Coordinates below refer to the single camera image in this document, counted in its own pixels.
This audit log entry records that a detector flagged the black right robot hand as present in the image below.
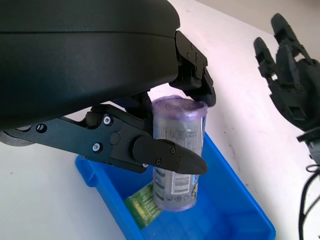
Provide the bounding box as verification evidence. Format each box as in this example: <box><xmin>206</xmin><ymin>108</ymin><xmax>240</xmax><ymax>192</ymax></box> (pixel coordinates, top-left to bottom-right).
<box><xmin>254</xmin><ymin>12</ymin><xmax>320</xmax><ymax>144</ymax></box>

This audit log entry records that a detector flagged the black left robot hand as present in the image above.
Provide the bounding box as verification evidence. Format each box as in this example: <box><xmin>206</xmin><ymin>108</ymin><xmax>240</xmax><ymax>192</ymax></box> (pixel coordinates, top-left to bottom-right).
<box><xmin>0</xmin><ymin>0</ymin><xmax>217</xmax><ymax>175</ymax></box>

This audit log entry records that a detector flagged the silver drink can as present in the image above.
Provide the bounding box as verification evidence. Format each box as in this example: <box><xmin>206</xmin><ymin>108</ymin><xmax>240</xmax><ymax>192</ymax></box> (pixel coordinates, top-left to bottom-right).
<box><xmin>151</xmin><ymin>94</ymin><xmax>209</xmax><ymax>212</ymax></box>

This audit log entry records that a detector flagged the green white carton box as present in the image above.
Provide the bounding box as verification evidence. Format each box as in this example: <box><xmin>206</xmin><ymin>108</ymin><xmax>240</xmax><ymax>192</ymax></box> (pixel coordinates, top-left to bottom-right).
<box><xmin>124</xmin><ymin>184</ymin><xmax>164</xmax><ymax>230</ymax></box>

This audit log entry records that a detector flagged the blue plastic tray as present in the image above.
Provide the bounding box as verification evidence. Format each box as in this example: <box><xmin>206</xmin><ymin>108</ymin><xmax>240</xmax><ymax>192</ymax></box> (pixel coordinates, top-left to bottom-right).
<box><xmin>74</xmin><ymin>131</ymin><xmax>277</xmax><ymax>240</ymax></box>

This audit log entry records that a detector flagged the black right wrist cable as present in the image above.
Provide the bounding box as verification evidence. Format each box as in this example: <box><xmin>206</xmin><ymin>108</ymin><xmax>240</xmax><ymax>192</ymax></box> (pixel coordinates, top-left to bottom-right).
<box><xmin>298</xmin><ymin>161</ymin><xmax>320</xmax><ymax>240</ymax></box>

